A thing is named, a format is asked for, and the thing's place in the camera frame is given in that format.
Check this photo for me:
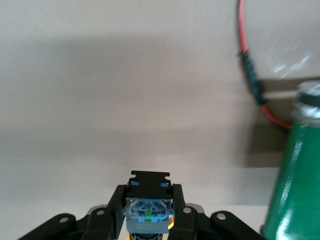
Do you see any green conveyor belt unit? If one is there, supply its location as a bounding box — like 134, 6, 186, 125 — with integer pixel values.
259, 79, 320, 240

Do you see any yellow push button switch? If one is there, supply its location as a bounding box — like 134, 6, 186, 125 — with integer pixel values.
124, 170, 176, 240

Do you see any red black motor wire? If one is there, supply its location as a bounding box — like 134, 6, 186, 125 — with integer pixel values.
236, 0, 294, 130

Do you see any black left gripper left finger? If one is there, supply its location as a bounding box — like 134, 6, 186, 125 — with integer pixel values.
19, 184, 127, 240

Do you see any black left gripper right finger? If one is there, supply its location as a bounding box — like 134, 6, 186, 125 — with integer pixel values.
169, 183, 266, 240

